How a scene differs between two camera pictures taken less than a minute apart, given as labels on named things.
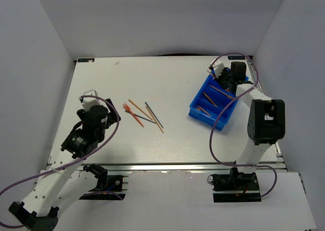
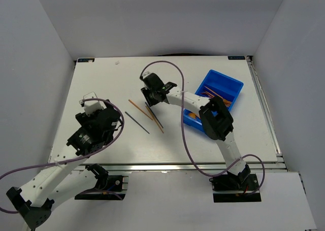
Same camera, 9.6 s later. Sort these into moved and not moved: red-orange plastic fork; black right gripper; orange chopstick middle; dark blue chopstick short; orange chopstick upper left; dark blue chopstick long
Moved: black right gripper; red-orange plastic fork; dark blue chopstick long
Not moved: dark blue chopstick short; orange chopstick middle; orange chopstick upper left
